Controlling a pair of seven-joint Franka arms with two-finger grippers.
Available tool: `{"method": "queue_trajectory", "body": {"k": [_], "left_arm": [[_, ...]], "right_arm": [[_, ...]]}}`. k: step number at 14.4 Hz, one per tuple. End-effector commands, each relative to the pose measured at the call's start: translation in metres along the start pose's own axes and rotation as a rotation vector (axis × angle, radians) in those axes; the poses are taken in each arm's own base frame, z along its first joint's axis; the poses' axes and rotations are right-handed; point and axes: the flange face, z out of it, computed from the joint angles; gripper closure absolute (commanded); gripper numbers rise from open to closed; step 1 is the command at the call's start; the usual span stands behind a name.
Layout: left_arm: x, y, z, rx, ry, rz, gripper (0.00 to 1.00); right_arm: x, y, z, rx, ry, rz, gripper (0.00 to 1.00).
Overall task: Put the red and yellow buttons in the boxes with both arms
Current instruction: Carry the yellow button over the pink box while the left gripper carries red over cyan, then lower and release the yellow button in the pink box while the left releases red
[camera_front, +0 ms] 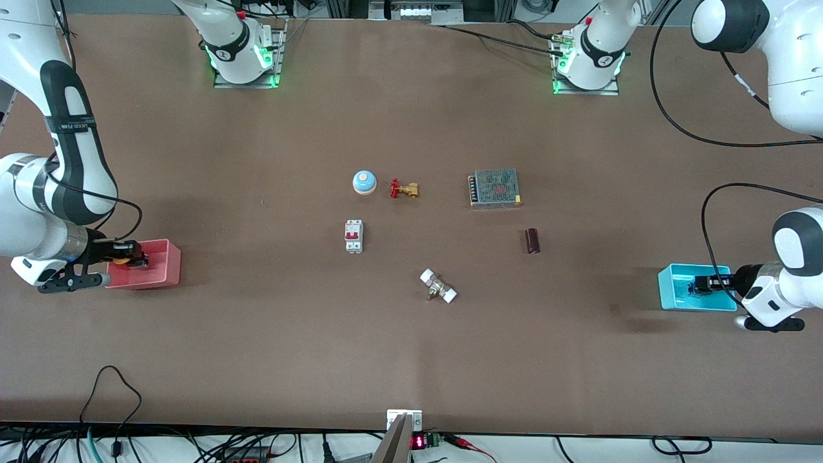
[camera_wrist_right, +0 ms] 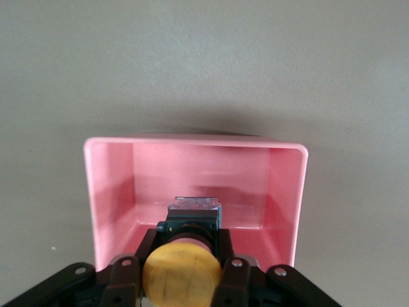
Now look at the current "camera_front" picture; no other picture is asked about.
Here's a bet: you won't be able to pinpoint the red plastic box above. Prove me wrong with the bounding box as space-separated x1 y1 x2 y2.
105 239 181 290

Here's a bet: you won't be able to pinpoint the cyan plastic box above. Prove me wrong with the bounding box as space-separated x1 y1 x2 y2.
657 264 739 313

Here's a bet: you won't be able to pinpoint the silver mesh power supply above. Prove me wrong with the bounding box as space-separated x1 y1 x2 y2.
468 168 522 209

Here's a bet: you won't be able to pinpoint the metal fitting white ends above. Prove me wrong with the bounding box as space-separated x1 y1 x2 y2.
420 268 458 304

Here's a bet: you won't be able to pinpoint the red clip lead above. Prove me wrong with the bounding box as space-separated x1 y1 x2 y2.
445 435 497 463

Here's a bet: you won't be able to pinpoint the grey metal bar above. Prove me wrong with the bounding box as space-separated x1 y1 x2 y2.
372 414 413 463

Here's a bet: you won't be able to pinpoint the black short arm cable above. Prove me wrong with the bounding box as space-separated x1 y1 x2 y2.
44 168 143 242

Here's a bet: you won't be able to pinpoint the black thin looped cable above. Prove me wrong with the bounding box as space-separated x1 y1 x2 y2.
78 365 143 458

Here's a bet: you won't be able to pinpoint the long black arm cable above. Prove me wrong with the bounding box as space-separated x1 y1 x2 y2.
649 0 823 149

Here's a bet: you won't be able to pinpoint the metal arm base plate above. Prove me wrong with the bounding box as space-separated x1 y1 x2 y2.
213 18 288 89
551 35 620 96

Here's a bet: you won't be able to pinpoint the white metal bracket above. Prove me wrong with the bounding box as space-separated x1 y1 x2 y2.
386 409 424 433

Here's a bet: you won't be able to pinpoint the black cable pair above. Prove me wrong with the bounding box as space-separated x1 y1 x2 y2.
430 18 566 57

